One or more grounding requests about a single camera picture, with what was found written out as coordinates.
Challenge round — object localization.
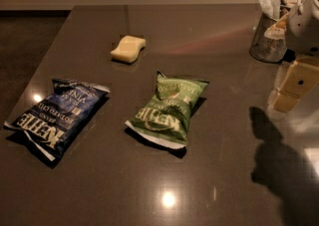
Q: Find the white napkin in cup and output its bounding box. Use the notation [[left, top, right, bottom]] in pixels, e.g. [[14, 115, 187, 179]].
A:
[[258, 0, 281, 20]]

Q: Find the metal mesh cup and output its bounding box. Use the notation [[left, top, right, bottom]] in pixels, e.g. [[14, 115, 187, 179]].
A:
[[249, 14, 287, 64]]

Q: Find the yellow sponge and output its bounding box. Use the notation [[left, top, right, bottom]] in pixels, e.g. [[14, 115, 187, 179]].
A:
[[111, 36, 146, 64]]

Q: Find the blue Kettle chip bag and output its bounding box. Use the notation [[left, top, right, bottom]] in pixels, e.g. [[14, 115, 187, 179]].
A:
[[4, 78, 110, 162]]

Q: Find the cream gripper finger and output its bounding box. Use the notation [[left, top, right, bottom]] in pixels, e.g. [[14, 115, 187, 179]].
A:
[[271, 93, 300, 113]]

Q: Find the green jalapeno chip bag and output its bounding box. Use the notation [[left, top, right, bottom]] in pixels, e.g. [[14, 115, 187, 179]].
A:
[[125, 72, 209, 149]]

